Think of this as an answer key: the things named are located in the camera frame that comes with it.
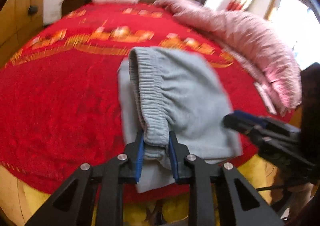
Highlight wooden wardrobe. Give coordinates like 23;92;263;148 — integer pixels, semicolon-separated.
1;0;43;66

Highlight yellow fluffy blanket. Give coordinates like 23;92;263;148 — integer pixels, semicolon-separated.
22;155;276;226

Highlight small black hanging bag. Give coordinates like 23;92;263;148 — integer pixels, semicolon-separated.
28;5;39;16

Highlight window with wooden frame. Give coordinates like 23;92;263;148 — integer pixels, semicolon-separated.
265;0;319;70

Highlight pink checked quilt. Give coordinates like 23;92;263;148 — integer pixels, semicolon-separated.
154;0;302;115

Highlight dark wooden nightstand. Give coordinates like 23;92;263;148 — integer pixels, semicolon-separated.
61;0;91;17

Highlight grey sweatpants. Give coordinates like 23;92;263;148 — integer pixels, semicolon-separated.
118;47;242;193

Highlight black camera mount box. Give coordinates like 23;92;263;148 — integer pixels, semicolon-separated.
300;62;319;165

